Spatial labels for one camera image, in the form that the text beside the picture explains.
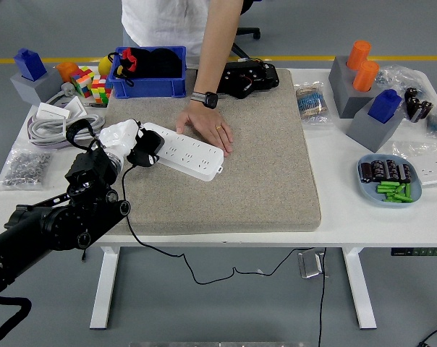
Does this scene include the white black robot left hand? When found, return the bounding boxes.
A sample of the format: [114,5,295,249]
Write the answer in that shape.
[97,119,161,168]

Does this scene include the white power strip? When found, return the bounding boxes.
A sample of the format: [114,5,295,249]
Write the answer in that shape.
[142,121,226,182]

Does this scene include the multicolour puzzle cube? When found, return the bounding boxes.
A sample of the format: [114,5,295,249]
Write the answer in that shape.
[90,75,113,105]
[69,67,96,98]

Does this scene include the yellow ball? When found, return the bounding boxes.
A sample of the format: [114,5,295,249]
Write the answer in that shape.
[98,54,115,76]

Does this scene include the black floor cable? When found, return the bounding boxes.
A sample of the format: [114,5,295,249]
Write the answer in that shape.
[417,323,437,347]

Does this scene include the orange plastic cylinder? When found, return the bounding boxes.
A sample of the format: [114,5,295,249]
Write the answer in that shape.
[352,60,381,92]
[346,40,372,72]

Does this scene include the white socket panel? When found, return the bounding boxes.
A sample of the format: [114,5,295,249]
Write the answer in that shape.
[413,155,437,187]

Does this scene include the black hanging cable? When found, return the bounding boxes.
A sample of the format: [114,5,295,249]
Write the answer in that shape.
[318,247,328,347]

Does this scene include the person's left hand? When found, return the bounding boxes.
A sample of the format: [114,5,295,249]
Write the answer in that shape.
[175,100,234,157]

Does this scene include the large dark capacitor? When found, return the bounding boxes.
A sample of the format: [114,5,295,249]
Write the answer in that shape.
[404,87,421,120]
[415,100,433,124]

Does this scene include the tall grey block holder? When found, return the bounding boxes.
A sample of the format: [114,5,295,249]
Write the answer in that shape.
[328,56,381,119]

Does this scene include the blue plastic block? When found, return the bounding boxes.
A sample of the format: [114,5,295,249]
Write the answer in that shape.
[14,48,48,81]
[368,89,403,124]

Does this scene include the white table leg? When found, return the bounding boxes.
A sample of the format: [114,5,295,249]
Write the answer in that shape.
[89,247,121,330]
[341,247,378,330]

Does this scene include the clear bag of screws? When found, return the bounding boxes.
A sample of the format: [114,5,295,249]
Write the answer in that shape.
[0,142,56,192]

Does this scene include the grey-brown mat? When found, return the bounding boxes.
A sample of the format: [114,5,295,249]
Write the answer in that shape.
[80,68,323,236]

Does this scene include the black cloth pouch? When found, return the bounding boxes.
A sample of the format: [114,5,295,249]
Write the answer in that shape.
[135,47,184,79]

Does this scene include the black wristwatch striped band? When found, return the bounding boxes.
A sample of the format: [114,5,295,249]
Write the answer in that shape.
[190,90,219,109]

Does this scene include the light blue plate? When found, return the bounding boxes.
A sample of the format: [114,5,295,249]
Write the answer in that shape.
[356,153,423,209]

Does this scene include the person's torso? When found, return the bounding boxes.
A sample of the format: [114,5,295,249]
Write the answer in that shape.
[121,0,214,68]

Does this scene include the white power strip cord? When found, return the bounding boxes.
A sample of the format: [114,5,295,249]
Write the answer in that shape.
[27,90,107,148]

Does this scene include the black plug adapter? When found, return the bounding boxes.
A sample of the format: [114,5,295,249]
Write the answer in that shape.
[137,129,166,162]

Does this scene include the clear flat plastic bag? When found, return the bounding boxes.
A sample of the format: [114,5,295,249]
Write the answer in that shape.
[391,139,437,189]

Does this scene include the white wall plate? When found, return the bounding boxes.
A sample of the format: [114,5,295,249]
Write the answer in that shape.
[64,95,88,119]

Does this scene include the black electronic device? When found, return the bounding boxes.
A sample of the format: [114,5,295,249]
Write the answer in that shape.
[216,59,280,99]

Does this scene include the black red drawstring pouch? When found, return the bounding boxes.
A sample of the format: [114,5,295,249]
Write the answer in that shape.
[111,46,138,87]

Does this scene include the black office chair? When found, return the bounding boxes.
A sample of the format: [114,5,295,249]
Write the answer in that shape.
[231,0,262,61]

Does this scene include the crumpled clear plastic bag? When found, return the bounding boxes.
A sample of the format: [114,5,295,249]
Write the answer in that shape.
[376,64,428,98]

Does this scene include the blue plastic bin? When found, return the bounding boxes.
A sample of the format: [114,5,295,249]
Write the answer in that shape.
[108,46,187,99]

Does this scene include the orange plastic cup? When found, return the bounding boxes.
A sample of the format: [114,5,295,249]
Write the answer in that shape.
[55,61,80,82]

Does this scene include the black table control panel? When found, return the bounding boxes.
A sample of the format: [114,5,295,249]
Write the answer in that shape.
[391,247,437,257]

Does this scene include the dark cylindrical capacitor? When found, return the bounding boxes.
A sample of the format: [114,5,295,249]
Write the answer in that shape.
[384,158,400,181]
[370,160,388,181]
[360,162,375,184]
[397,163,412,184]

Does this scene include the thin black adapter cord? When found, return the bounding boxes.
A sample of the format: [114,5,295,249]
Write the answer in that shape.
[121,164,323,286]

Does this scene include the white switch box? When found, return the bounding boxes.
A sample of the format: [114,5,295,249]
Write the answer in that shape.
[35,102,72,120]

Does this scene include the clear bag of resistors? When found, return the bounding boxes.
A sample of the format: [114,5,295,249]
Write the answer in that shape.
[293,81,335,126]

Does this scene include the metal bracket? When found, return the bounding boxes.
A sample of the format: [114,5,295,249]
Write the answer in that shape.
[297,249,326,279]

